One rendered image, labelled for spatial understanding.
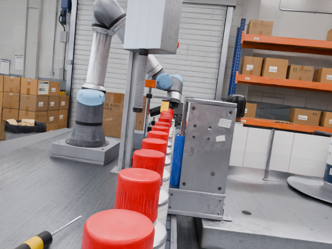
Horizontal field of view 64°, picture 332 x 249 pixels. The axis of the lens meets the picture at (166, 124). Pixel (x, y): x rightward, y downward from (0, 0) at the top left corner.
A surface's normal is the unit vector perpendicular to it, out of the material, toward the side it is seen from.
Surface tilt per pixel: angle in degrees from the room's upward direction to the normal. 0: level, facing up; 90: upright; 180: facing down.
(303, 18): 90
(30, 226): 0
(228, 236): 90
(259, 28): 90
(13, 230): 0
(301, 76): 91
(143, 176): 2
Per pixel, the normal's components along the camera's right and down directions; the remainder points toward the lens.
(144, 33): -0.59, 0.02
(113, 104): -0.11, 0.10
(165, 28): 0.80, 0.16
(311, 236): 0.11, -0.99
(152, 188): 0.65, 0.15
